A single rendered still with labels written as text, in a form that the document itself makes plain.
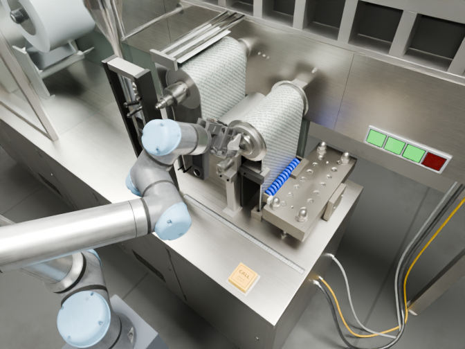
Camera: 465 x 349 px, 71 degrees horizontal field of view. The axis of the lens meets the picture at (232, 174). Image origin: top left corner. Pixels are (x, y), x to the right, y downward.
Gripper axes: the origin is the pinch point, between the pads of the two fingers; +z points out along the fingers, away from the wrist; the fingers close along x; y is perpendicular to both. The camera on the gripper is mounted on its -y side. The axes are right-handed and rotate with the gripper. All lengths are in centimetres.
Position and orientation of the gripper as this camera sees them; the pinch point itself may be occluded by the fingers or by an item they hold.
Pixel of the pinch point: (232, 148)
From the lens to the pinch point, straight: 98.7
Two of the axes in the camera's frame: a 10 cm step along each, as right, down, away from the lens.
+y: 3.6, -9.0, -2.6
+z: 4.9, -0.5, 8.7
